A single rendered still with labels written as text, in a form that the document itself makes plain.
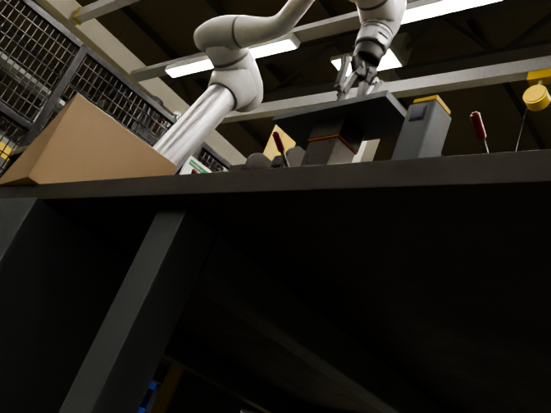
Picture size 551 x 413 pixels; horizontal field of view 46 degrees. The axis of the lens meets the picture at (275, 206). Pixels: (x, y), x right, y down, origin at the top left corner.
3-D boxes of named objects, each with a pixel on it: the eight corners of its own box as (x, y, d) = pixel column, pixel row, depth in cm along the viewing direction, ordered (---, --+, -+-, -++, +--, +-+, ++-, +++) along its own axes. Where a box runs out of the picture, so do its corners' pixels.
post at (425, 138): (397, 306, 122) (454, 120, 139) (375, 288, 118) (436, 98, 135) (366, 304, 128) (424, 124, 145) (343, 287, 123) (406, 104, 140)
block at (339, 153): (304, 299, 140) (366, 133, 158) (280, 283, 136) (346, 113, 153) (273, 297, 148) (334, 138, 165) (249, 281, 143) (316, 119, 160)
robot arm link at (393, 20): (365, 47, 179) (348, 13, 169) (380, 6, 185) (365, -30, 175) (401, 46, 173) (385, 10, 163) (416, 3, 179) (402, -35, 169)
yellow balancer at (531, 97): (531, 188, 384) (557, 76, 417) (525, 178, 378) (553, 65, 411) (505, 188, 395) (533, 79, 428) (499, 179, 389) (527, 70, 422)
